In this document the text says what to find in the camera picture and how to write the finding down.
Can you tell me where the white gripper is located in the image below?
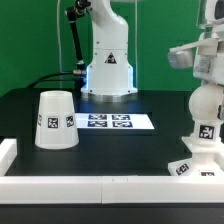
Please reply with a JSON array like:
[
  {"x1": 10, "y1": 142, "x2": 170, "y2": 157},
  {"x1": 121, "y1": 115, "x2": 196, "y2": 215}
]
[{"x1": 193, "y1": 31, "x2": 224, "y2": 85}]

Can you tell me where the white lamp bulb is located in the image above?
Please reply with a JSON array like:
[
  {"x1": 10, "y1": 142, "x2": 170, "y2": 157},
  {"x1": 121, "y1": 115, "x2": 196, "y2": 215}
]
[{"x1": 189, "y1": 84, "x2": 224, "y2": 144}]

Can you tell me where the white lamp base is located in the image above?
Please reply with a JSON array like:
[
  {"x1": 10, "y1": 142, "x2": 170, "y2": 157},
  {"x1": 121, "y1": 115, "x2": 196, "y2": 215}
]
[{"x1": 168, "y1": 137, "x2": 224, "y2": 177}]

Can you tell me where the white lamp shade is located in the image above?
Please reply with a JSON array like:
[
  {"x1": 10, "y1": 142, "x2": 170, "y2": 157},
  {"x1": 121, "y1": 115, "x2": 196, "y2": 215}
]
[{"x1": 35, "y1": 91, "x2": 79, "y2": 150}]

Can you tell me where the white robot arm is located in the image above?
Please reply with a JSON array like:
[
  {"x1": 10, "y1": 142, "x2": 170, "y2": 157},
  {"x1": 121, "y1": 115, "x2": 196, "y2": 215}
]
[{"x1": 81, "y1": 0, "x2": 224, "y2": 102}]

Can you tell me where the white marker sheet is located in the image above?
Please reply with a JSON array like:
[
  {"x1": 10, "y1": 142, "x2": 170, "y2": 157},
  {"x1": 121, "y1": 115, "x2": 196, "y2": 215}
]
[{"x1": 76, "y1": 113, "x2": 154, "y2": 130}]

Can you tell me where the white camera module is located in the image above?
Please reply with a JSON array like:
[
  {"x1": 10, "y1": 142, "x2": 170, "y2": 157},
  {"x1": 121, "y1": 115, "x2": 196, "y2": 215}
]
[{"x1": 168, "y1": 42, "x2": 198, "y2": 69}]

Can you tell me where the white front border wall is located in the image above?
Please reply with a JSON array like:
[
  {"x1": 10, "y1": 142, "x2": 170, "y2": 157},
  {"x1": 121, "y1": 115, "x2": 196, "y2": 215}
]
[{"x1": 0, "y1": 176, "x2": 224, "y2": 204}]

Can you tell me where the white border wall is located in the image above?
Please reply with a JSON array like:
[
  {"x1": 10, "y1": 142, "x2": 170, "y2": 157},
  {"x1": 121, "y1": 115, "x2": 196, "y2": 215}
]
[
  {"x1": 0, "y1": 139, "x2": 17, "y2": 177},
  {"x1": 0, "y1": 176, "x2": 224, "y2": 204}
]

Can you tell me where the grey thin cable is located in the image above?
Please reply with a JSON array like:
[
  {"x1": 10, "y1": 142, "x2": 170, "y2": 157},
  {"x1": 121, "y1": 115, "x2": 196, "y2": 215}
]
[{"x1": 56, "y1": 0, "x2": 64, "y2": 80}]

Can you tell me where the black floor cable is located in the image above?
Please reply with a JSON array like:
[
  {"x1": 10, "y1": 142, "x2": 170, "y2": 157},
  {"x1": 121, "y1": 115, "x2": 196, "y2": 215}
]
[{"x1": 26, "y1": 70, "x2": 84, "y2": 89}]

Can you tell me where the white left border wall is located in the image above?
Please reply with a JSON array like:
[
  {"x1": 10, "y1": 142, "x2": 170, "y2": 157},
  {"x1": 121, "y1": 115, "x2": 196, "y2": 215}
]
[{"x1": 0, "y1": 139, "x2": 17, "y2": 177}]

